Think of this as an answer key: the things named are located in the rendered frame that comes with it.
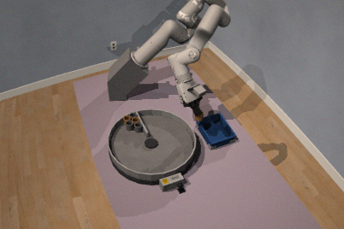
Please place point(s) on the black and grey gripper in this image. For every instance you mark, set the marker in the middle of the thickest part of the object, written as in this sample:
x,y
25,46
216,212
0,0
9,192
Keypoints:
x,y
187,97

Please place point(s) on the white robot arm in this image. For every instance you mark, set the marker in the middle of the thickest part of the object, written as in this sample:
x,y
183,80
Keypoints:
x,y
216,14

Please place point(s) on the bronze bushing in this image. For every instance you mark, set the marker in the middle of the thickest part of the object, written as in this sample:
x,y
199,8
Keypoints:
x,y
135,119
199,117
126,117

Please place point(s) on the grey metal bushing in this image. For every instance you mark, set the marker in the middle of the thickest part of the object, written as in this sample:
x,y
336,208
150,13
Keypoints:
x,y
138,129
128,125
133,115

